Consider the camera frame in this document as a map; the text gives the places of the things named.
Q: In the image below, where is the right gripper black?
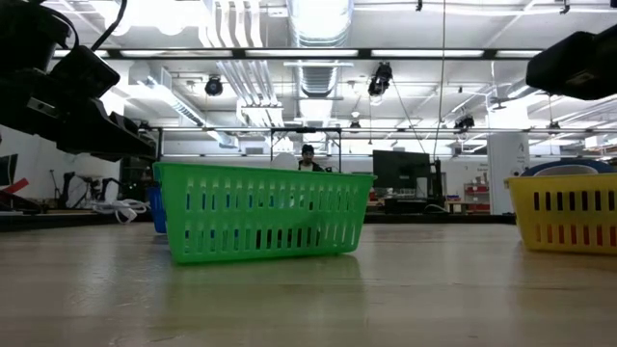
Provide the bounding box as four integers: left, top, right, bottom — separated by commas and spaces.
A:
524, 22, 617, 102

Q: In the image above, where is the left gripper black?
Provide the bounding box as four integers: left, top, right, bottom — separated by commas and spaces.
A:
0, 67, 159, 164

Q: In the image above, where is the blue tape roll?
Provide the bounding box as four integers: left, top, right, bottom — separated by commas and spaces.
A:
520, 157, 617, 178

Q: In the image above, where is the blue plastic basket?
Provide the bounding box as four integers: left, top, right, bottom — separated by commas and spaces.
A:
146, 184, 168, 235

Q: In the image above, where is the green plastic basket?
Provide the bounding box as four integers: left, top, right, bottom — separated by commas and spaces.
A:
152, 161, 377, 265

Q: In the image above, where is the yellow plastic basket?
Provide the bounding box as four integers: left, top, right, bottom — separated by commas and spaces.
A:
503, 173, 617, 256

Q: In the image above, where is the red storage shelf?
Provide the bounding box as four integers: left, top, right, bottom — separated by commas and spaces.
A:
463, 181, 491, 214

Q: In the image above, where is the person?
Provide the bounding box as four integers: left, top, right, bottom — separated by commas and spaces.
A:
296, 143, 328, 174

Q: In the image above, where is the black background monitor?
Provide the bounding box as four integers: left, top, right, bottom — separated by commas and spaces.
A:
371, 148, 432, 201

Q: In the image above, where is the black overhead beam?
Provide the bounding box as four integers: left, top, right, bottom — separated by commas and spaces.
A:
51, 46, 547, 61

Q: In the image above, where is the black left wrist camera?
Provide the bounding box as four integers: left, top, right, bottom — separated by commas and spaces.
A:
49, 44, 122, 101

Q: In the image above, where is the white lamp cable with switch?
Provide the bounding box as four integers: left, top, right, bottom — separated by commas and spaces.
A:
90, 198, 152, 226

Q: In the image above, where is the black hanging ceiling camera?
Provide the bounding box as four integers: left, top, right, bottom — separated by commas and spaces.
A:
366, 61, 394, 98
203, 75, 225, 98

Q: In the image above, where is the black aluminium table frame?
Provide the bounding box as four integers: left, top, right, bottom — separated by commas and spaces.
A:
0, 210, 518, 233

